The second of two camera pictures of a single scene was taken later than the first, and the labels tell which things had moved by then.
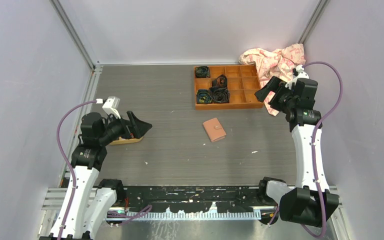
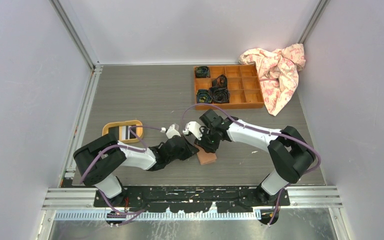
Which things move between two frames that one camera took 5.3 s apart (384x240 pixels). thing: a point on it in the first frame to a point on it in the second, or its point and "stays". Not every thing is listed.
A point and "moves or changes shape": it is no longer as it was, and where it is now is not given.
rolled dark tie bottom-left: [203, 96] stays
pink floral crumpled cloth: [281, 62] stays
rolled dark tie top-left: [202, 72] stays
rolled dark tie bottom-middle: [219, 94] stays
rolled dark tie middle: [220, 81] stays
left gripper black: [137, 127] to [190, 150]
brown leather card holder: [214, 129] moves or changes shape
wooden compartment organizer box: [227, 87] stays
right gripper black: [275, 85] to [202, 143]
